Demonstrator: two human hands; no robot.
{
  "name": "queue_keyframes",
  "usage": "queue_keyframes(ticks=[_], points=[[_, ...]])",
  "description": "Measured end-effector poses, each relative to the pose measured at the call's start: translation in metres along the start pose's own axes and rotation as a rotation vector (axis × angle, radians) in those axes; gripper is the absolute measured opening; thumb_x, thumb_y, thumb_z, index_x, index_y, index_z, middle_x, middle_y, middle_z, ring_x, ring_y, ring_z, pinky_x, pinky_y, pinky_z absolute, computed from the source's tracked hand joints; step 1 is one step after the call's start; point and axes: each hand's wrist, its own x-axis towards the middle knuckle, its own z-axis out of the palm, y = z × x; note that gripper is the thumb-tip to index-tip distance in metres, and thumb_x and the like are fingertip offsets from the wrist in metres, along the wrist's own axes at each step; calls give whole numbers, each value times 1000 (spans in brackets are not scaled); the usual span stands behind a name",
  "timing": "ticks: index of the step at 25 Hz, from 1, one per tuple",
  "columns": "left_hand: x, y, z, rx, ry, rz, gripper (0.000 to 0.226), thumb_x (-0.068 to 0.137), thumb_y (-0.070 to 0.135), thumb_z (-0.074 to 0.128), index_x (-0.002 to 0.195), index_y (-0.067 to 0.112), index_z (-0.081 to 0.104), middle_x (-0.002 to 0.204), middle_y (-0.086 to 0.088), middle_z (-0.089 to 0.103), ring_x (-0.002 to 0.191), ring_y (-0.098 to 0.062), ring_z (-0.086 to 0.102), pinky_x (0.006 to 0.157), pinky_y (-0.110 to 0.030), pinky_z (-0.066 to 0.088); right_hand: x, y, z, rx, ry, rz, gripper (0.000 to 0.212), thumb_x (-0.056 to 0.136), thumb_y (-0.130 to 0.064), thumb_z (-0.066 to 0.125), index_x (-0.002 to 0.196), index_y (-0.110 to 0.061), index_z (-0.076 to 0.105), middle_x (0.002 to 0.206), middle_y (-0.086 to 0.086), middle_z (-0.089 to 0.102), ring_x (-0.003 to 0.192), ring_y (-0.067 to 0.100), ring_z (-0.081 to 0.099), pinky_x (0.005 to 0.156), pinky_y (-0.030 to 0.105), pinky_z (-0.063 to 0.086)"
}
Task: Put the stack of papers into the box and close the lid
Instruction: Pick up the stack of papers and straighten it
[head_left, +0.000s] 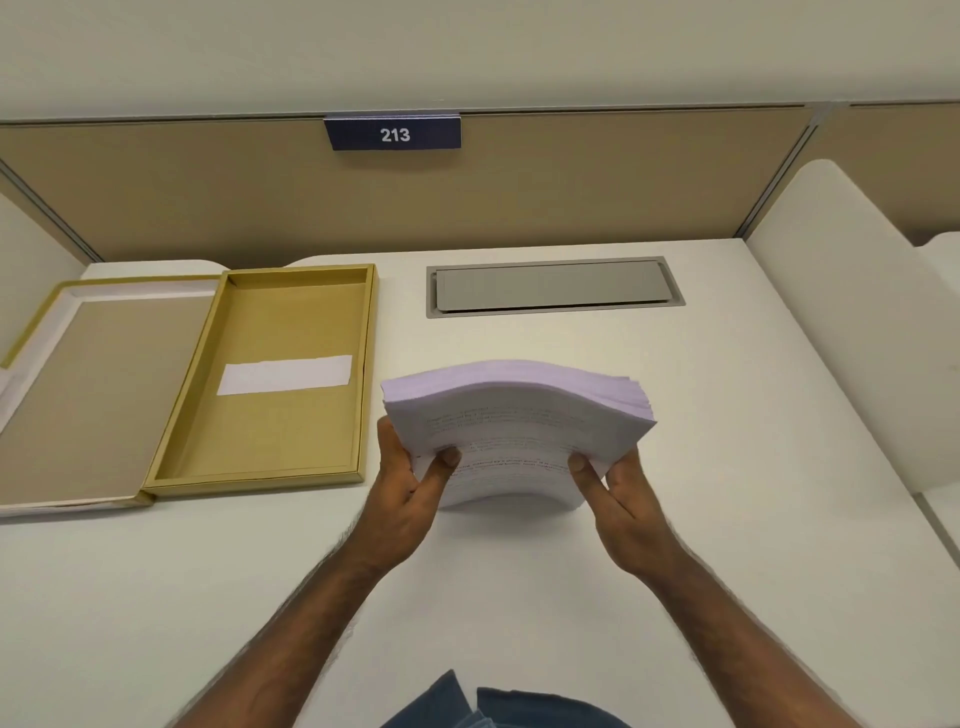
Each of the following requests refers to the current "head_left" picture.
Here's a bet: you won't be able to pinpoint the yellow cardboard box tray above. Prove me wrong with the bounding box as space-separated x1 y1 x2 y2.
140 263 378 495

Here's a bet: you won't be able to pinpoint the person's left forearm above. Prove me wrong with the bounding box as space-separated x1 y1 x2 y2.
171 534 391 728

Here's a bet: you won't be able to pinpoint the white side divider panel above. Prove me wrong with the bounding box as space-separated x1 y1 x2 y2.
744 158 960 496

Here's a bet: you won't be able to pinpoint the beige desk partition panel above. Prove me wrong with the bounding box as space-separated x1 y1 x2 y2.
0 101 960 265

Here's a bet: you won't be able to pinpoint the stack of white printed papers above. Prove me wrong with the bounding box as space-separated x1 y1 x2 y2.
380 360 658 512

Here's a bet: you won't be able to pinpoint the person's blue jeans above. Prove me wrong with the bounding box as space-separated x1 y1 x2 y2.
378 669 635 728

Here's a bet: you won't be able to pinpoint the grey desk cable hatch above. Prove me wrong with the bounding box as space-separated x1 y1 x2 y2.
426 256 686 320

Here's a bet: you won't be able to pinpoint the person's right hand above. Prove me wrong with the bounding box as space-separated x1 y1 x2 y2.
567 442 680 579

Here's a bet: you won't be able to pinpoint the person's left hand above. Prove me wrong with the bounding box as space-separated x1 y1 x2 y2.
352 414 462 580

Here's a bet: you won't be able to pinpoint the person's right forearm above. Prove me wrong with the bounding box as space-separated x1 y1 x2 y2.
633 536 871 728

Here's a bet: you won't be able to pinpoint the dark blue number sign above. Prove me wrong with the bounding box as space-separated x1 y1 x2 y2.
323 112 463 152

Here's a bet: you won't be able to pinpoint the yellow cardboard box lid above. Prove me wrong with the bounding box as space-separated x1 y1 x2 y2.
0 273 223 519

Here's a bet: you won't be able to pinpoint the white paper slip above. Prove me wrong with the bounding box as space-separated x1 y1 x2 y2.
216 354 354 397

